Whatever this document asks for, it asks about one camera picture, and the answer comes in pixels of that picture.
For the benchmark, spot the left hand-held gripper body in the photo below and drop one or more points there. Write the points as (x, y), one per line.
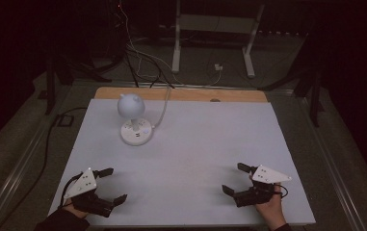
(83, 184)

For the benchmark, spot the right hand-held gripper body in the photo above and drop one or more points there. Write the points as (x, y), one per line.
(267, 175)

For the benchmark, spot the white round desk lamp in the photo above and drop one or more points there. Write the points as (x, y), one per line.
(131, 106)

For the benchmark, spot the person's left hand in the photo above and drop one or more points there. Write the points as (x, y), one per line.
(71, 209)

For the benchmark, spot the person's right hand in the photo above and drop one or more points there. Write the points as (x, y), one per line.
(271, 211)

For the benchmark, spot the white table mat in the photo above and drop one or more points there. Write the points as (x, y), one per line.
(197, 160)

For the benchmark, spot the black square floor box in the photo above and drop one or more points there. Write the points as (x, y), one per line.
(65, 120)

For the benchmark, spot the black stand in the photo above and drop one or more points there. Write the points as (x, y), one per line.
(50, 89)
(314, 102)

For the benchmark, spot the white plug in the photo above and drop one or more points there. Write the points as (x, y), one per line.
(218, 67)

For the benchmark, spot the metal floor rail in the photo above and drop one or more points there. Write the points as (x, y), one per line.
(14, 179)
(332, 166)

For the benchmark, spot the grey metal stand frame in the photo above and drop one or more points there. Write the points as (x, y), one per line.
(176, 48)

